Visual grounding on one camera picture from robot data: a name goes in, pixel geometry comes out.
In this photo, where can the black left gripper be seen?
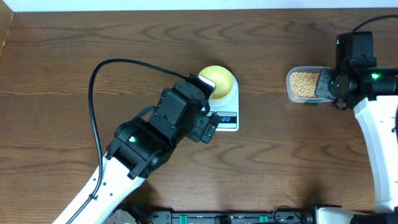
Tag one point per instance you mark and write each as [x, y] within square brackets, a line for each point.
[197, 132]

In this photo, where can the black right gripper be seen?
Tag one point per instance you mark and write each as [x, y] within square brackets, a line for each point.
[324, 75]

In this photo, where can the yellow plastic bowl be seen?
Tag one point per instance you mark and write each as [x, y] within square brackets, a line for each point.
[223, 79]

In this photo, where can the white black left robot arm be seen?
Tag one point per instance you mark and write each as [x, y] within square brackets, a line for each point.
[142, 145]

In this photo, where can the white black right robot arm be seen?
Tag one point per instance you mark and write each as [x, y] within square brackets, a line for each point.
[371, 92]

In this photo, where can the white digital kitchen scale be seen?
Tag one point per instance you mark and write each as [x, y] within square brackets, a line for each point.
[226, 105]

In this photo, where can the clear container of soybeans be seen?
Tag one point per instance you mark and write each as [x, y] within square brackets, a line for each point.
[301, 85]

